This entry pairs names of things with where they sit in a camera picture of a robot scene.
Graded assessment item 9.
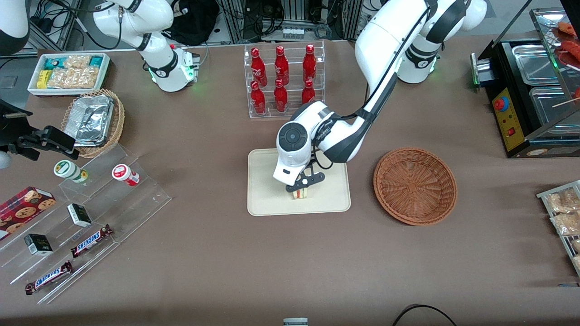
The Snickers chocolate bar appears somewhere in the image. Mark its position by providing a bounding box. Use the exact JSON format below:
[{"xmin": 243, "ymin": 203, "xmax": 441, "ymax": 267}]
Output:
[
  {"xmin": 25, "ymin": 260, "xmax": 74, "ymax": 296},
  {"xmin": 70, "ymin": 224, "xmax": 114, "ymax": 259}
]

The green sunflower snack cup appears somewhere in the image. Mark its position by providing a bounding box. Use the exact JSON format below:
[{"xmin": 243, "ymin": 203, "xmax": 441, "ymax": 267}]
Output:
[{"xmin": 53, "ymin": 160, "xmax": 89, "ymax": 184}]

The steel food pan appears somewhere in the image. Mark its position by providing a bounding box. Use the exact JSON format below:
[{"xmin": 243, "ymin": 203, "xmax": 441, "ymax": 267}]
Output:
[
  {"xmin": 512, "ymin": 44, "xmax": 563, "ymax": 86},
  {"xmin": 529, "ymin": 86, "xmax": 580, "ymax": 137}
]

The aluminium frame rack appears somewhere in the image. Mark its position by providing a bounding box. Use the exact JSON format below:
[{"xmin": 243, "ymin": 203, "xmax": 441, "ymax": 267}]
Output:
[{"xmin": 221, "ymin": 0, "xmax": 364, "ymax": 43}]

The silver foil pack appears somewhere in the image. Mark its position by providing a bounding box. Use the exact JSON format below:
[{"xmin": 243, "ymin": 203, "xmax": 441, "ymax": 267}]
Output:
[
  {"xmin": 63, "ymin": 122, "xmax": 108, "ymax": 148},
  {"xmin": 72, "ymin": 94, "xmax": 115, "ymax": 142}
]

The clear cracker bag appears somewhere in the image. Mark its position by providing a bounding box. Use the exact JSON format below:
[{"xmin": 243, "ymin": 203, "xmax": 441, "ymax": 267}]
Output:
[
  {"xmin": 48, "ymin": 68, "xmax": 98, "ymax": 89},
  {"xmin": 63, "ymin": 54, "xmax": 91, "ymax": 71}
]

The small black carton box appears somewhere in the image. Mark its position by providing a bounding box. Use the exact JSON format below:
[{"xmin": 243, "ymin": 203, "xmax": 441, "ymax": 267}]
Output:
[
  {"xmin": 24, "ymin": 234, "xmax": 53, "ymax": 256},
  {"xmin": 67, "ymin": 203, "xmax": 92, "ymax": 228}
]

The black cable bundle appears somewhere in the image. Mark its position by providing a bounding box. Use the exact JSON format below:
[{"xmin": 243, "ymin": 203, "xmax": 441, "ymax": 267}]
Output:
[{"xmin": 29, "ymin": 0, "xmax": 123, "ymax": 50}]

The wooden skewer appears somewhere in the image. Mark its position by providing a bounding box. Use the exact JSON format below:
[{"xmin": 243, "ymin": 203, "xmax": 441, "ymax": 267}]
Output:
[{"xmin": 552, "ymin": 88, "xmax": 580, "ymax": 109}]

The black looped cable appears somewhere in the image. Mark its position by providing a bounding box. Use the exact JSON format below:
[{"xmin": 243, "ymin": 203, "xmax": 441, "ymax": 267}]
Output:
[{"xmin": 392, "ymin": 304, "xmax": 458, "ymax": 326}]

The red plaid cookie box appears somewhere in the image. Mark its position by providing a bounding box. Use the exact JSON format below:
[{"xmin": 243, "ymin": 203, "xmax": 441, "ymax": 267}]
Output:
[{"xmin": 0, "ymin": 187, "xmax": 57, "ymax": 241}]

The black fabric bag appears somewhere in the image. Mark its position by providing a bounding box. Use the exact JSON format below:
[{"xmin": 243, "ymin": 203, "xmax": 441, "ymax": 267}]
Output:
[{"xmin": 165, "ymin": 0, "xmax": 221, "ymax": 47}]

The red lidded snack cup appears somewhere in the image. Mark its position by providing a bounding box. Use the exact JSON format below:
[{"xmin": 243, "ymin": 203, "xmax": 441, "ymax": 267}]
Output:
[{"xmin": 112, "ymin": 164, "xmax": 140, "ymax": 187}]

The clear glass warmer lid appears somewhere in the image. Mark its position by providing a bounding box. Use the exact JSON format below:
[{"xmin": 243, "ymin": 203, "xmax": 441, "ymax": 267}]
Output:
[{"xmin": 529, "ymin": 7, "xmax": 580, "ymax": 105}]

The white plastic snack bin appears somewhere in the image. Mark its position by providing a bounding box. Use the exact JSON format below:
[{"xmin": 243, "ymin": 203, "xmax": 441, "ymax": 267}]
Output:
[{"xmin": 27, "ymin": 52, "xmax": 111, "ymax": 98}]

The grey snack tray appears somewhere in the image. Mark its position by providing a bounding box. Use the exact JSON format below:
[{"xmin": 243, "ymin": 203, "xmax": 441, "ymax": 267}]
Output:
[{"xmin": 537, "ymin": 180, "xmax": 580, "ymax": 278}]

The clear acrylic stepped stand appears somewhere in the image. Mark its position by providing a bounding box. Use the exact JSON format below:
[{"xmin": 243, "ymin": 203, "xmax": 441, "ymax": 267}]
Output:
[{"xmin": 0, "ymin": 144, "xmax": 173, "ymax": 305}]

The brown round wicker basket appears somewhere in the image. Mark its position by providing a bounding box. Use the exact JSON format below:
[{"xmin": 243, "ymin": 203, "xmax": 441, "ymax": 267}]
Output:
[{"xmin": 373, "ymin": 147, "xmax": 458, "ymax": 226}]

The cream plastic tray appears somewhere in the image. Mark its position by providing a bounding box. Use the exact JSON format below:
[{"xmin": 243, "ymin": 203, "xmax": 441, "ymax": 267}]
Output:
[{"xmin": 247, "ymin": 148, "xmax": 352, "ymax": 217}]

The red sausage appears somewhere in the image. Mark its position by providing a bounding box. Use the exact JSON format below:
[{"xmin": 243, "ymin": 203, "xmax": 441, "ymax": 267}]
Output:
[
  {"xmin": 556, "ymin": 21, "xmax": 579, "ymax": 38},
  {"xmin": 560, "ymin": 40, "xmax": 580, "ymax": 62}
]

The red cola bottle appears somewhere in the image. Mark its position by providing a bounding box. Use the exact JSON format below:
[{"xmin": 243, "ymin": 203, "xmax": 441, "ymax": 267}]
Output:
[
  {"xmin": 303, "ymin": 44, "xmax": 317, "ymax": 83},
  {"xmin": 301, "ymin": 79, "xmax": 316, "ymax": 105},
  {"xmin": 250, "ymin": 81, "xmax": 266, "ymax": 115},
  {"xmin": 251, "ymin": 48, "xmax": 268, "ymax": 86},
  {"xmin": 275, "ymin": 45, "xmax": 290, "ymax": 85},
  {"xmin": 274, "ymin": 78, "xmax": 289, "ymax": 112}
]

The light tan wicker basket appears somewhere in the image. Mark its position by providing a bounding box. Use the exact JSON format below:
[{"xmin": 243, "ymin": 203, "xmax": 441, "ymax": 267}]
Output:
[{"xmin": 60, "ymin": 88, "xmax": 126, "ymax": 159}]

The clear acrylic bottle rack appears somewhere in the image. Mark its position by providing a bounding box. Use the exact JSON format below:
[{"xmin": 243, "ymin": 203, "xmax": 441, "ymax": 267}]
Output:
[{"xmin": 244, "ymin": 41, "xmax": 326, "ymax": 120}]

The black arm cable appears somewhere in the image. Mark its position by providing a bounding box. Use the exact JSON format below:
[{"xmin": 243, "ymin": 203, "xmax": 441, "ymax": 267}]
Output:
[{"xmin": 313, "ymin": 0, "xmax": 438, "ymax": 172}]

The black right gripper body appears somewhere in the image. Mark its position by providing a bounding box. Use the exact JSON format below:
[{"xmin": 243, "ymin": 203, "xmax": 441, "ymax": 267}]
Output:
[{"xmin": 0, "ymin": 98, "xmax": 47, "ymax": 153}]

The black food warmer machine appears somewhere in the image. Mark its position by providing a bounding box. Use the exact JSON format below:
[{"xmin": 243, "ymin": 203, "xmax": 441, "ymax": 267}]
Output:
[{"xmin": 470, "ymin": 7, "xmax": 580, "ymax": 159}]

